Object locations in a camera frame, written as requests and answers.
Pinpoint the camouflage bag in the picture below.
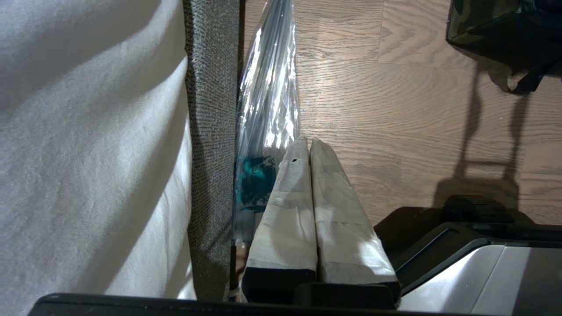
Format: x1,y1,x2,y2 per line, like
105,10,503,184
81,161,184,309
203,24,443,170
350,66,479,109
446,0,562,95

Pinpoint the grey fabric bed frame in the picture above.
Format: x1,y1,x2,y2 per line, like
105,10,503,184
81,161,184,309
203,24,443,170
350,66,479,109
182,0,241,302

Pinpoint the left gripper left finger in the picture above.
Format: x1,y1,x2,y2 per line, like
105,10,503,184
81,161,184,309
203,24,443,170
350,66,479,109
241,138,318,303

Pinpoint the white bed sheet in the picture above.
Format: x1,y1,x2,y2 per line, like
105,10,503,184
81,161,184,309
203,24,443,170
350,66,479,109
0,0,197,316

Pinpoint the clear plastic wrapped package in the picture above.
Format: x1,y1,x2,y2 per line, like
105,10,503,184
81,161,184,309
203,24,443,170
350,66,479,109
232,0,302,246

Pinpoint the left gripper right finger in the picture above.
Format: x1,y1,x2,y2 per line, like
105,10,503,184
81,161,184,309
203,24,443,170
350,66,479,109
310,138,401,304

